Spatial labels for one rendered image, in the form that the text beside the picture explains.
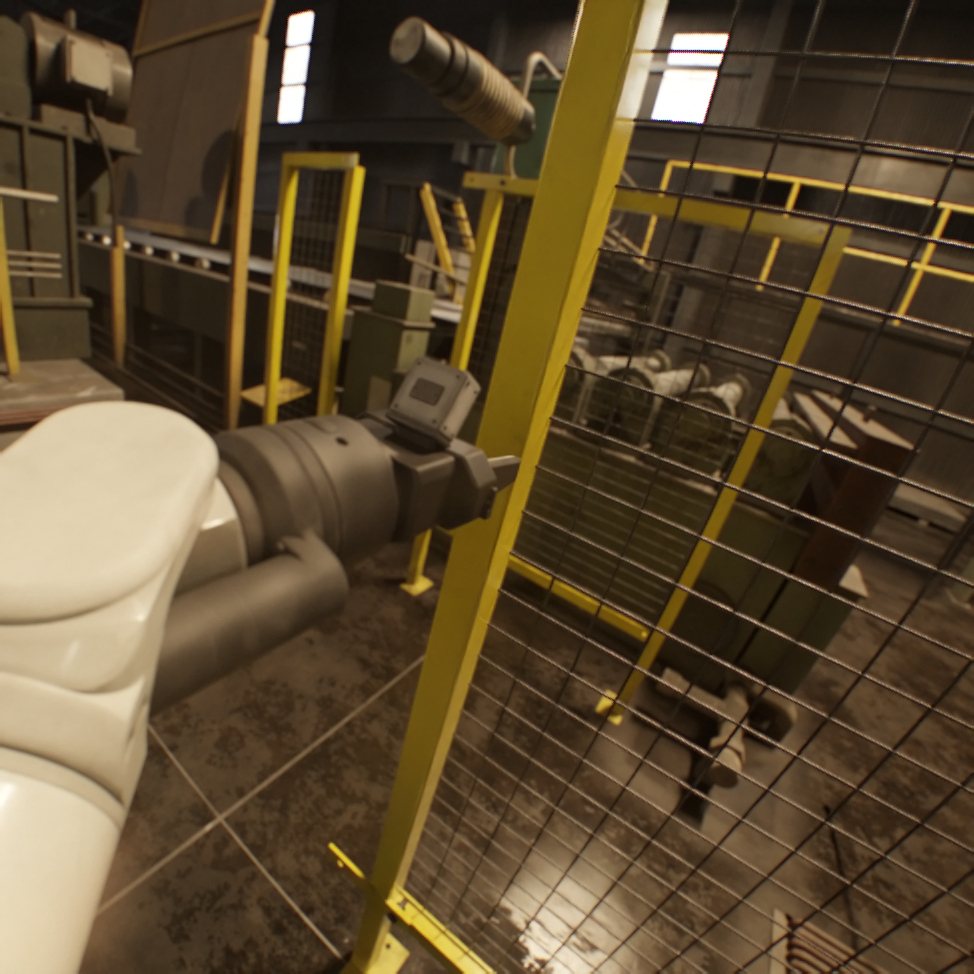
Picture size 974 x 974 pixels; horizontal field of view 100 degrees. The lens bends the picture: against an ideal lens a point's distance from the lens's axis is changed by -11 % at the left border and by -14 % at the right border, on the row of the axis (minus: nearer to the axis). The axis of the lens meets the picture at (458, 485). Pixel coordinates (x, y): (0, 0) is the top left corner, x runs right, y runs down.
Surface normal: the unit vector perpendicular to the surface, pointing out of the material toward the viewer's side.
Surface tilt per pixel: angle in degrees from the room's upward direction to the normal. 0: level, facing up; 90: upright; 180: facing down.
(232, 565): 99
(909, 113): 90
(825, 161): 90
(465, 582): 90
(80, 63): 90
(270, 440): 9
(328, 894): 0
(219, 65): 81
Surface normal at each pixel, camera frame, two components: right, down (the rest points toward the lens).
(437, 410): -0.38, -0.25
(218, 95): -0.52, 0.08
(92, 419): 0.33, -0.82
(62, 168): 0.80, 0.39
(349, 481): 0.76, -0.22
